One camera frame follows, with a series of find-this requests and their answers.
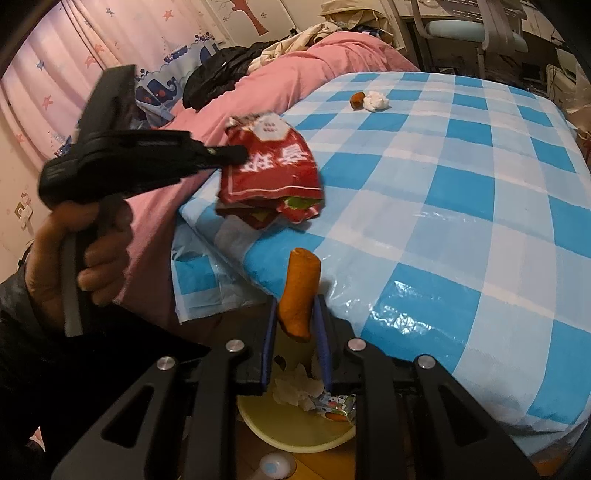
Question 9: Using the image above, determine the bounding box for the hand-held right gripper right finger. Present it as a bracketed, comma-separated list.
[313, 295, 539, 480]

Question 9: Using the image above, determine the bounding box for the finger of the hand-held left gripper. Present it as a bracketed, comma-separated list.
[198, 143, 251, 171]

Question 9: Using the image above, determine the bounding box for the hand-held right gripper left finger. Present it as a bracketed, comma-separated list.
[51, 298, 280, 480]

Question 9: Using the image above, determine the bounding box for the red snack wrapper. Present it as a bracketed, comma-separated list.
[215, 113, 324, 229]

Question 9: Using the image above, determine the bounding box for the long orange peel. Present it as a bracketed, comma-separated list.
[276, 248, 321, 342]

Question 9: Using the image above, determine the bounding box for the yellow plastic basin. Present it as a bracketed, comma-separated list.
[236, 342, 358, 453]

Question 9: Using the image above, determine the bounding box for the person's left forearm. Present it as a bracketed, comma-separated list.
[0, 258, 213, 480]

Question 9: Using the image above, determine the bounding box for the person's left hand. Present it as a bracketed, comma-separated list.
[25, 200, 136, 332]

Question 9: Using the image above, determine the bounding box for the white tissue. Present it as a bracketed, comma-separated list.
[271, 362, 326, 411]

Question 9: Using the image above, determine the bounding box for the black jacket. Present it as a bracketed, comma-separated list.
[182, 41, 278, 112]

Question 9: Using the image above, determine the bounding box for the pink bed blanket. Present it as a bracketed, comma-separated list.
[111, 31, 421, 324]

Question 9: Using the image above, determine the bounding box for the white round container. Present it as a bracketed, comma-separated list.
[259, 452, 296, 478]

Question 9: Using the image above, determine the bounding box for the pink curtain with whale print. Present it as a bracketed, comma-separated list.
[0, 0, 222, 158]

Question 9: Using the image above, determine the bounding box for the beige clothes pile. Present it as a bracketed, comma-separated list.
[247, 21, 342, 75]

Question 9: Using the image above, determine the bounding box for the white wardrobe with tree sticker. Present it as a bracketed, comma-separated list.
[203, 0, 324, 47]

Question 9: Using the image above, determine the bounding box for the crumpled tissue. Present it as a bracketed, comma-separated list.
[362, 90, 393, 113]

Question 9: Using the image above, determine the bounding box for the blue checked tablecloth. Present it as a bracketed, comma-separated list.
[171, 71, 591, 457]

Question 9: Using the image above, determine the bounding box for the beige hat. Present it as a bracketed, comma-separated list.
[318, 0, 393, 35]

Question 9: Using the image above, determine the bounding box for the grey and blue desk chair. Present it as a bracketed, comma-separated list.
[406, 0, 529, 79]

